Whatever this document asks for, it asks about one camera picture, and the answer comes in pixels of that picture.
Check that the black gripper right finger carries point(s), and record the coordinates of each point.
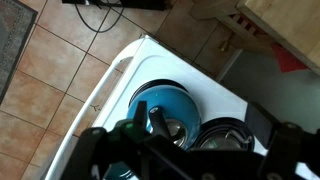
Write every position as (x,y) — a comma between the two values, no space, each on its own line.
(293,146)

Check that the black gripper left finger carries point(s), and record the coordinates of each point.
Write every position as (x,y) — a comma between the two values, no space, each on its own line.
(90,150)

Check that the silver ribbed kettle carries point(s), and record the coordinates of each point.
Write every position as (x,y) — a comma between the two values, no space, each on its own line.
(220,141)

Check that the white electric stove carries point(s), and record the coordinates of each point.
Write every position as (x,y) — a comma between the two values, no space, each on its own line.
(186,76)

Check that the red cloth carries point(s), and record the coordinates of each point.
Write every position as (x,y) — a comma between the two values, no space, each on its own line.
(286,60)

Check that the large black coil burner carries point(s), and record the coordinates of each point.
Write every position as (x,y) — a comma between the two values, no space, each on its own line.
(203,133)

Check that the wooden butcher block table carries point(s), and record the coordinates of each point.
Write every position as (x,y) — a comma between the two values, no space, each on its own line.
(286,20)

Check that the grey floor rug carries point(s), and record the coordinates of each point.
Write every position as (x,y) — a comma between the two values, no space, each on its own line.
(13,40)

